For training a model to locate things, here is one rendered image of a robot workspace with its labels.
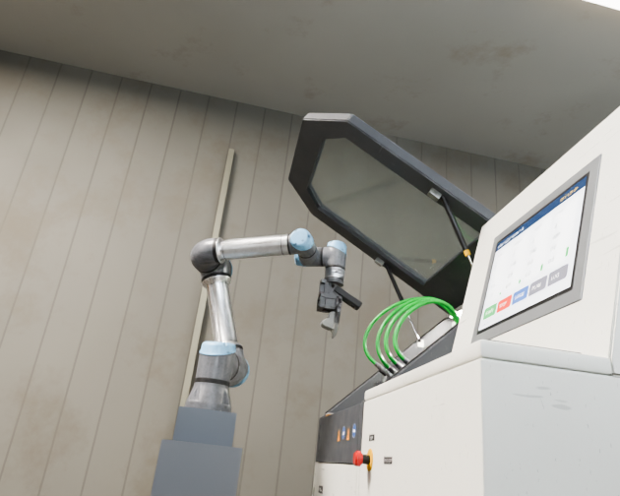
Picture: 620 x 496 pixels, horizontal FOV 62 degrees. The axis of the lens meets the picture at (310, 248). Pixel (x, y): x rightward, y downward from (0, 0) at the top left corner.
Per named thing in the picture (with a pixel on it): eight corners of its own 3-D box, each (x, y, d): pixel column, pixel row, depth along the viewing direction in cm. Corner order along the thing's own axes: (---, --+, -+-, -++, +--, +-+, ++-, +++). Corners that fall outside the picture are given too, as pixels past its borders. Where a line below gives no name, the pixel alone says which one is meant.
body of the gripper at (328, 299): (315, 313, 191) (319, 282, 196) (339, 316, 192) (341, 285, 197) (319, 307, 184) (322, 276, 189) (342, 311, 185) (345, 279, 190)
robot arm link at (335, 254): (327, 247, 203) (348, 247, 201) (325, 274, 199) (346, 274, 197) (324, 238, 196) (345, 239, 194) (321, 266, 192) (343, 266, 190)
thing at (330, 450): (317, 462, 198) (321, 417, 204) (328, 463, 198) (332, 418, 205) (356, 464, 141) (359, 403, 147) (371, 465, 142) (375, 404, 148)
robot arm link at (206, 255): (181, 233, 193) (310, 220, 184) (193, 245, 203) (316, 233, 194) (178, 262, 188) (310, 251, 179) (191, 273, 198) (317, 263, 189)
